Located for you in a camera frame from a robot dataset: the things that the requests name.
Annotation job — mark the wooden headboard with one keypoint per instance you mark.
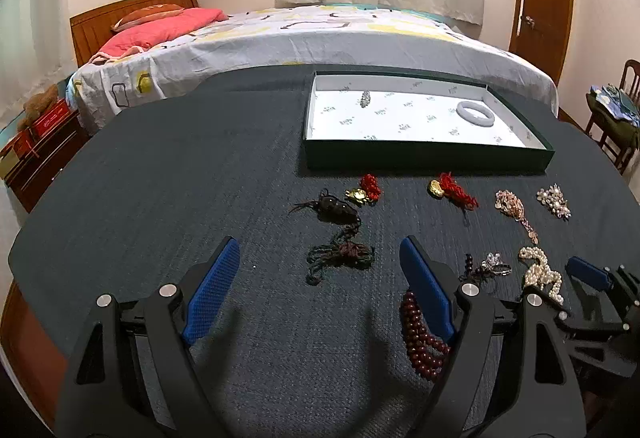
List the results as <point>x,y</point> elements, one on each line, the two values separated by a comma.
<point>100,25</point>

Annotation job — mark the clothes pile on chair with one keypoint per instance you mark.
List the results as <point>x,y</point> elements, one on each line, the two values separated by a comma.
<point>607,115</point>

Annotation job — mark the pink pillow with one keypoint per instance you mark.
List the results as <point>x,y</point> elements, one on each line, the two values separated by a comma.
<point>160,25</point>

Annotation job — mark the orange pillow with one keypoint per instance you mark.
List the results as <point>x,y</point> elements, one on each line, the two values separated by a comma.
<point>150,12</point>

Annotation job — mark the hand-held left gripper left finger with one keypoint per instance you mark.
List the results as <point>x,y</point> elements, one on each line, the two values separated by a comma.
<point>215,288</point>

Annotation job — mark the bed with patterned sheet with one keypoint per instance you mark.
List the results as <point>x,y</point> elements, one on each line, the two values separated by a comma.
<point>300,37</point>

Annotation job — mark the gold ingot charm red knot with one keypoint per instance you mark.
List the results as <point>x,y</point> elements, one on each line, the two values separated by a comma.
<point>370,185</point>

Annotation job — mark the pearl crystal brooch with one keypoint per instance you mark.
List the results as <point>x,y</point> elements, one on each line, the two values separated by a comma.
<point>554,202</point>

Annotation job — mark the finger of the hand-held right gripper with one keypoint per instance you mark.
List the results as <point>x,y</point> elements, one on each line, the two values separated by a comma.
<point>590,270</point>

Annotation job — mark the white jade bangle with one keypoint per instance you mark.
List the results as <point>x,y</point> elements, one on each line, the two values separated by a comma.
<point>460,113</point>

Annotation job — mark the wooden nightstand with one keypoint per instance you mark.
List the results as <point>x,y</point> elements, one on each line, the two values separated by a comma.
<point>45,157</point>

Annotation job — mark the dark grey tablecloth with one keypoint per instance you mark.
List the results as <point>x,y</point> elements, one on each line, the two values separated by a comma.
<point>175,167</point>

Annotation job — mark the red gift box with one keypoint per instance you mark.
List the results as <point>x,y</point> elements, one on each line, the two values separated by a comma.
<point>52,117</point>

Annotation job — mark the small silver pendant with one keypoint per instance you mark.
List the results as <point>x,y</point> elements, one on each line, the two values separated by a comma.
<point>365,98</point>

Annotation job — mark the small red box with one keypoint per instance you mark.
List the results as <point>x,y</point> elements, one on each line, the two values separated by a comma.
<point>17,142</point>

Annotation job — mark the brown teddy bear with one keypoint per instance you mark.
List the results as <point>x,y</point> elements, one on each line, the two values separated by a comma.
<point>40,100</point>

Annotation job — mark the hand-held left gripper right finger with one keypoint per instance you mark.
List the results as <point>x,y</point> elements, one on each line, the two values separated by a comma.
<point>425,288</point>

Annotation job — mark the wooden chair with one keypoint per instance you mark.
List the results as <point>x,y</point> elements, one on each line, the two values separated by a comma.
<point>631,75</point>

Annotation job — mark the green tray box white lining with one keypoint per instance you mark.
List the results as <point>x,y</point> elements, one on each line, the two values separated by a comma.
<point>400,127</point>

